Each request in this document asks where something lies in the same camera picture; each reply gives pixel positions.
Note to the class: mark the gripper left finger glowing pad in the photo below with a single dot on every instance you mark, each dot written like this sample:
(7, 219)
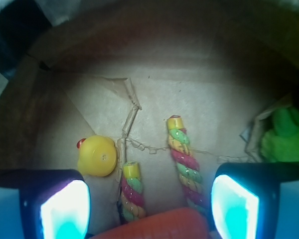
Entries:
(43, 204)

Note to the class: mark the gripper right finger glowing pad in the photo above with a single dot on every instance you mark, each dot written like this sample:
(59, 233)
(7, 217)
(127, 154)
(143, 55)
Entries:
(256, 200)

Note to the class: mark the green plush frog toy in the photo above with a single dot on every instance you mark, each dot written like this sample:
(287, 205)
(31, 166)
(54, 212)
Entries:
(281, 142)

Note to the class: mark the yellow rubber duck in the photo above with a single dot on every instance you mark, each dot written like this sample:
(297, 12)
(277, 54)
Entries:
(97, 156)

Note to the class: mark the orange plastic carrot toy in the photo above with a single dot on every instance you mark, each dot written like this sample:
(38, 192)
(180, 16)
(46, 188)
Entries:
(182, 223)

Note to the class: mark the crumpled brown paper bag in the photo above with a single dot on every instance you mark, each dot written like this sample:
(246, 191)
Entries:
(120, 68)

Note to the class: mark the long multicolour rope toy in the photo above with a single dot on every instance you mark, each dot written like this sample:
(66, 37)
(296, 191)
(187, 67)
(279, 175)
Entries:
(187, 166)

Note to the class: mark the short multicolour rope toy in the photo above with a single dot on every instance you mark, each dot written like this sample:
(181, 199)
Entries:
(132, 193)

